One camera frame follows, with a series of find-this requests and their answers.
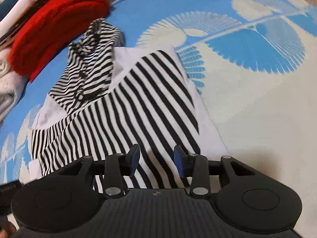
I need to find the white pillow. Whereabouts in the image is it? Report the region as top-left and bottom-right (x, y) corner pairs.
(0, 0), (58, 34)

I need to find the black white striped shirt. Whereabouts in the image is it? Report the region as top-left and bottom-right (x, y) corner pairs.
(31, 18), (229, 194)

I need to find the navy patterned folded blanket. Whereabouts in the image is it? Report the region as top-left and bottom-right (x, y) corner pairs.
(0, 0), (55, 49)

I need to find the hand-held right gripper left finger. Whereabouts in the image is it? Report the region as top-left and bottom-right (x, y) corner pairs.
(59, 144), (141, 199)

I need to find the red folded blanket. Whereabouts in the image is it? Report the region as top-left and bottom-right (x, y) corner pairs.
(6, 0), (112, 83)

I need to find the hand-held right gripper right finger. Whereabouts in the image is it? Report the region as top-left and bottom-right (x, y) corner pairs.
(173, 144), (258, 200)

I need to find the cream folded blanket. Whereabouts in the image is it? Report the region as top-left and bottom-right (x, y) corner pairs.
(0, 47), (16, 77)

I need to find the blue white patterned bed sheet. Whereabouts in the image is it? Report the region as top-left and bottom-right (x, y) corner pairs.
(0, 0), (317, 238)

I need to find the white fleece folded blanket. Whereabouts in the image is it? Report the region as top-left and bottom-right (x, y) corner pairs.
(0, 74), (28, 127)

